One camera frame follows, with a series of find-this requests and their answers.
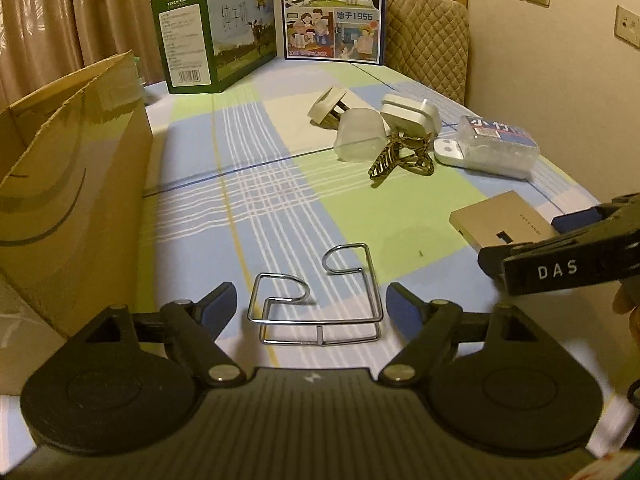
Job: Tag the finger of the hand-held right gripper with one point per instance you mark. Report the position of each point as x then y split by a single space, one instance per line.
500 257
575 221

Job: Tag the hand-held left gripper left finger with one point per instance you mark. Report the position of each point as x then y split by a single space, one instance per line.
221 301

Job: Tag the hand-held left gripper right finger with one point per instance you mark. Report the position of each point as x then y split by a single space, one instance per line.
401 305

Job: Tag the beige box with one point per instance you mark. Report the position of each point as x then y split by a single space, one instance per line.
495 217

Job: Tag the white remote control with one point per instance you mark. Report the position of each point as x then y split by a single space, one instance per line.
446 151

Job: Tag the translucent plastic cup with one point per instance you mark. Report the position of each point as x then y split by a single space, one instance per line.
360 135

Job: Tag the brown cardboard box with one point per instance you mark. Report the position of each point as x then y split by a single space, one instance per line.
75 185

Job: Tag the person's right hand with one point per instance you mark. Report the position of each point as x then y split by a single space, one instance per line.
627 299

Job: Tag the clear plastic box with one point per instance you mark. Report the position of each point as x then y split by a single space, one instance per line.
500 150

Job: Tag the bronze hair claw clip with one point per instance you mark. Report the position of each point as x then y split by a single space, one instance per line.
387 160

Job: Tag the white plug adapter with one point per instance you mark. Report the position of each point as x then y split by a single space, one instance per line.
407 115

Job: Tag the beige plug adapter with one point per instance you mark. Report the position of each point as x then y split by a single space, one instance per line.
322 105

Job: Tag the beige quilted chair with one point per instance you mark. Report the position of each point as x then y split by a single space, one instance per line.
430 40

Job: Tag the green milk carton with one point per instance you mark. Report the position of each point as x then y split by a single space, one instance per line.
200 35

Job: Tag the blue milk carton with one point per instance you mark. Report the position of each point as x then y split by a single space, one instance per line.
332 10

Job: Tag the beige curtain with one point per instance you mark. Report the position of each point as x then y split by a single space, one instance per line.
75 5

